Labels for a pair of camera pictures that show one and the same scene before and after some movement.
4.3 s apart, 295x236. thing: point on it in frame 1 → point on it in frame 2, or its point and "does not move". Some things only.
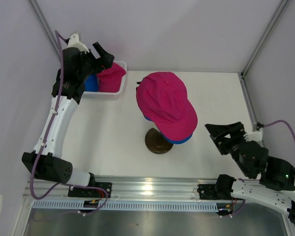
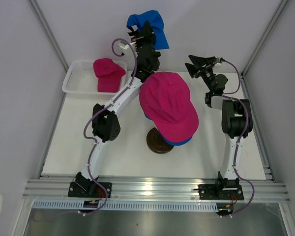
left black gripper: x=104 y=62 → x=148 y=35
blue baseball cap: x=175 y=142 does not move
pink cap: x=109 y=79 does not move
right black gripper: x=219 y=131 → x=199 y=62
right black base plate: x=207 y=191 does not move
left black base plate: x=94 y=192 does not move
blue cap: x=91 y=84 → x=155 y=19
